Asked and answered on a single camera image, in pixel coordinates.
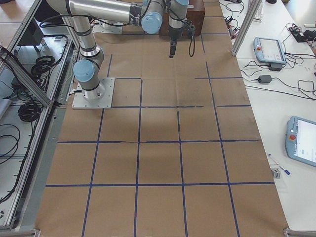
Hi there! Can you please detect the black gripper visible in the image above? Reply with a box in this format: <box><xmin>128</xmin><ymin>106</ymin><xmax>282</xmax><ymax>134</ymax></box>
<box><xmin>168</xmin><ymin>27</ymin><xmax>185</xmax><ymax>59</ymax></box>

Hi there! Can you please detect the dark wooden drawer cabinet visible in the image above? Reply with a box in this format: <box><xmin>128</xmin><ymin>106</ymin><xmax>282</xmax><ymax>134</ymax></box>
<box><xmin>158</xmin><ymin>0</ymin><xmax>205</xmax><ymax>36</ymax></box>

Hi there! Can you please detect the black power adapter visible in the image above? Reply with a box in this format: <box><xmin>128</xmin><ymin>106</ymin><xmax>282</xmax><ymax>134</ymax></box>
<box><xmin>257</xmin><ymin>75</ymin><xmax>273</xmax><ymax>84</ymax></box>

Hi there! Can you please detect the blue teach pendant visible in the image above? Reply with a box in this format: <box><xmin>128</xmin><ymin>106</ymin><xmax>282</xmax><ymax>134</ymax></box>
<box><xmin>285</xmin><ymin>116</ymin><xmax>316</xmax><ymax>167</ymax></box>
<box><xmin>253</xmin><ymin>37</ymin><xmax>286</xmax><ymax>65</ymax></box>

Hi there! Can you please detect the aluminium frame post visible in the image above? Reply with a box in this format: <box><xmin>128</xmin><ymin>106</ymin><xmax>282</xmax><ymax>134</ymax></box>
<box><xmin>231</xmin><ymin>0</ymin><xmax>262</xmax><ymax>56</ymax></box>

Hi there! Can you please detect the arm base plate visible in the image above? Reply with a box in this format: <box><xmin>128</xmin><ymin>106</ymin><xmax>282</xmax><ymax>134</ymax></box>
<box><xmin>72</xmin><ymin>78</ymin><xmax>115</xmax><ymax>109</ymax></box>

